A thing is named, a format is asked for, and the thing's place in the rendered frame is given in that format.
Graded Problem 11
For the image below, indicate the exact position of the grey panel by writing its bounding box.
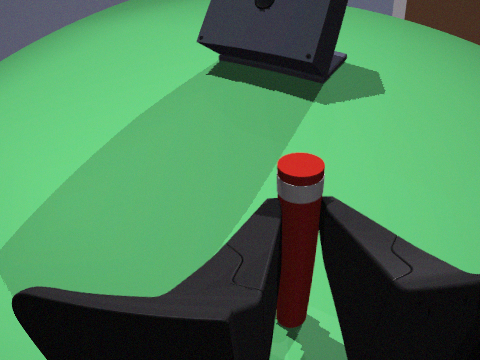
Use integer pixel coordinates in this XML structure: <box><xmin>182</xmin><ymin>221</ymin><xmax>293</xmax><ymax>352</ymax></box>
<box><xmin>196</xmin><ymin>0</ymin><xmax>348</xmax><ymax>84</ymax></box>

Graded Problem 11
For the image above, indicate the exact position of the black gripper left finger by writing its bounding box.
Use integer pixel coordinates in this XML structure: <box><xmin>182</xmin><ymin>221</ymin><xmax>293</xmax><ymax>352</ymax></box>
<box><xmin>12</xmin><ymin>199</ymin><xmax>283</xmax><ymax>360</ymax></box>

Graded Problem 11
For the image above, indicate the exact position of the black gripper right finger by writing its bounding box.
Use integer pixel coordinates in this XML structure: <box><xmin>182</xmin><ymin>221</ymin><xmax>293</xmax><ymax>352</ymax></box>
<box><xmin>319</xmin><ymin>196</ymin><xmax>480</xmax><ymax>360</ymax></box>

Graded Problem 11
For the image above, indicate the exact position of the red peg with white band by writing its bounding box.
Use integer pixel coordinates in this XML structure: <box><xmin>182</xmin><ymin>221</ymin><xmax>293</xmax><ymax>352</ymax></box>
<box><xmin>276</xmin><ymin>152</ymin><xmax>325</xmax><ymax>328</ymax></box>

